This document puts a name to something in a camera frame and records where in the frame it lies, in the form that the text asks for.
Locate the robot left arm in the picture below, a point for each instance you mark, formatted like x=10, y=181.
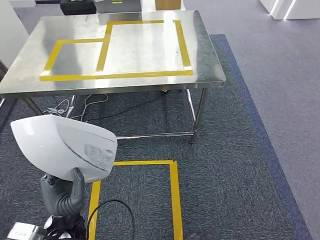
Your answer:
x=63, y=209

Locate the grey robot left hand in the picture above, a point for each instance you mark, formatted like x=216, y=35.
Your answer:
x=51, y=192

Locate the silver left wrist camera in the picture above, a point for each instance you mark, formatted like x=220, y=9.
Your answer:
x=23, y=232

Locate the white partition panel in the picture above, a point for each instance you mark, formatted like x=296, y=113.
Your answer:
x=10, y=36

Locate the cardboard box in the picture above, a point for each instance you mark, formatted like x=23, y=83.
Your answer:
x=167, y=4

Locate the white table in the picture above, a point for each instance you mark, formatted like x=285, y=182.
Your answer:
x=149, y=5

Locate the stainless steel workbench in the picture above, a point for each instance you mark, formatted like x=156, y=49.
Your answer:
x=207, y=66

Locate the white car mirror housing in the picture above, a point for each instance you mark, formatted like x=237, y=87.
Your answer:
x=55, y=142

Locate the black case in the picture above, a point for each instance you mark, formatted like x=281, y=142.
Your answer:
x=77, y=8

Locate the white plinth with light strip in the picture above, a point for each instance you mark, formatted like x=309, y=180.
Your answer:
x=300, y=10

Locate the grey table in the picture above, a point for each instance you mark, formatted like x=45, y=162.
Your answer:
x=124, y=8

